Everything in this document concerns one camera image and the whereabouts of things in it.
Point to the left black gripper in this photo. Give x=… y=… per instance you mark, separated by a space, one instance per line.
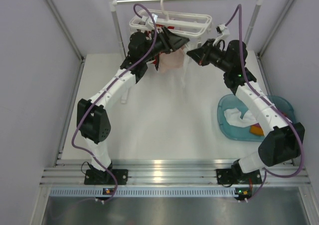
x=170 y=41

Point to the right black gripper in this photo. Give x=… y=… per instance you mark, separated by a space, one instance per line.
x=201 y=54

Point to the pink sock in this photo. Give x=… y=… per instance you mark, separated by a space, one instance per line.
x=170 y=61

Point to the white plastic clip hanger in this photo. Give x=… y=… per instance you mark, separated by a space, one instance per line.
x=190 y=25

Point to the white sock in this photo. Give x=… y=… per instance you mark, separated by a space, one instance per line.
x=186 y=60
x=235 y=117

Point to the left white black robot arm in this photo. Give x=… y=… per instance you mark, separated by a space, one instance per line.
x=92 y=119

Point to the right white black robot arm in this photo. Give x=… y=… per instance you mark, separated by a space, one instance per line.
x=283 y=139

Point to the red sock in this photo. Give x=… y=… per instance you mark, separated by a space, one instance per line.
x=156 y=51

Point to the teal plastic basket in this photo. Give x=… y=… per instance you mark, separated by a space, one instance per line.
x=235 y=133

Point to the white metal drying rack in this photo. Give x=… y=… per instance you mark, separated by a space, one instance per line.
x=113 y=9

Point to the orange purple sock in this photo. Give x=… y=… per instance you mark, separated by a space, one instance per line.
x=256 y=130

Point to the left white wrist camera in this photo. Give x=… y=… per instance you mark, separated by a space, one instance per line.
x=150 y=21

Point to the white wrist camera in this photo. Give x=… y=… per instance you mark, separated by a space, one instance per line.
x=222 y=31
x=150 y=21

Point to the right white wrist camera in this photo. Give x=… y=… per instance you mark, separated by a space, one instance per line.
x=222 y=31

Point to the perforated cable duct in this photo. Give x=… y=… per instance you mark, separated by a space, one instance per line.
x=149 y=192

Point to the aluminium mounting rail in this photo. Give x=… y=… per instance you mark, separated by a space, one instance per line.
x=142 y=172

